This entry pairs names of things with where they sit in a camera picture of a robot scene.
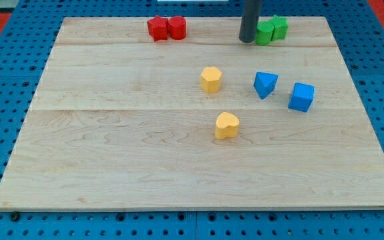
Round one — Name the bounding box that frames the red star block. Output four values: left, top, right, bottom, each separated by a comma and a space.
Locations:
147, 15, 169, 41

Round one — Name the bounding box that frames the green star block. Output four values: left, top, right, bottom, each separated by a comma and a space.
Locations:
269, 15, 289, 41

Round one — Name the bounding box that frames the yellow heart block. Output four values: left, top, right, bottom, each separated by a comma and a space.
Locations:
215, 112, 240, 139

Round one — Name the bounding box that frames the yellow hexagon block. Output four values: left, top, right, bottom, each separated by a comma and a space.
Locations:
201, 67, 223, 93

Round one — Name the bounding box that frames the light wooden board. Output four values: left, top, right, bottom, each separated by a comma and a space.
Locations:
0, 17, 384, 212

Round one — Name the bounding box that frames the blue triangle block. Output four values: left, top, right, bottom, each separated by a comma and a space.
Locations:
253, 72, 278, 99

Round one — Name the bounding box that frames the red cylinder block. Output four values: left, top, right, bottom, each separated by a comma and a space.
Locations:
169, 16, 187, 40

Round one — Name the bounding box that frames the blue cube block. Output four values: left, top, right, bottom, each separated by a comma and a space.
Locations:
288, 83, 315, 112

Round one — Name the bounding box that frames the green cylinder block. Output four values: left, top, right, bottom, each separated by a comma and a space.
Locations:
255, 21, 275, 45

